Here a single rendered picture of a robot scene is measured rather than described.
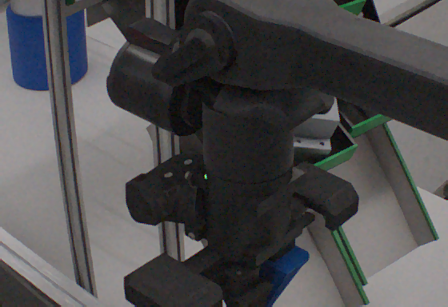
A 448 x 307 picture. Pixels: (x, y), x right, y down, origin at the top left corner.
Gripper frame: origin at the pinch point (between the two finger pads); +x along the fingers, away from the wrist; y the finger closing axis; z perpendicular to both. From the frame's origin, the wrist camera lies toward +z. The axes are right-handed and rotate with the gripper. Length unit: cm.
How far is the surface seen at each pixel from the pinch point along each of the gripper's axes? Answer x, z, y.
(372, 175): 18.7, 16.9, -41.9
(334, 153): 5.9, 12.2, -26.8
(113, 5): -6.0, 35.6, -19.0
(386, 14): 40, 67, -123
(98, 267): 39, 48, -23
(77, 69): 37, 92, -56
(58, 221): 39, 61, -26
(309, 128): 1.2, 12.4, -22.6
